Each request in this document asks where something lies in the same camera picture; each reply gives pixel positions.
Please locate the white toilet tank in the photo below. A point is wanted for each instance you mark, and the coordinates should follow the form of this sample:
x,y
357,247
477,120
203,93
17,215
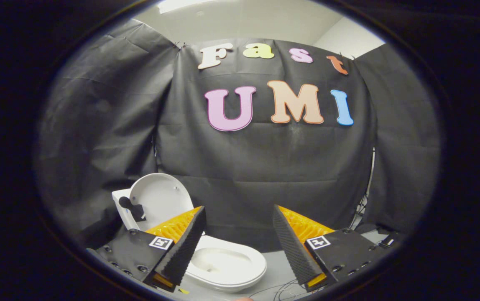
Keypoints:
x,y
121,213

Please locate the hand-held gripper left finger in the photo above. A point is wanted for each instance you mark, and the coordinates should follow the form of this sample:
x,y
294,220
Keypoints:
x,y
185,246

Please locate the white toilet bowl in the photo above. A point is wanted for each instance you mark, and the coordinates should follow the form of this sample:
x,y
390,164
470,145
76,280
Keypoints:
x,y
231,287

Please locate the black backdrop cloth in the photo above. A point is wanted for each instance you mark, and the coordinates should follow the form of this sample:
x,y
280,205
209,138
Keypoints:
x,y
265,167

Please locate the ceiling light panel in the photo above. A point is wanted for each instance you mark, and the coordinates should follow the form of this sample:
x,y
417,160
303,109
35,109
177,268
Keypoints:
x,y
181,5

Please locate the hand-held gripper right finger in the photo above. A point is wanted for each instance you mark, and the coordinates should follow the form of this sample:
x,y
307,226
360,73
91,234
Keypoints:
x,y
292,246

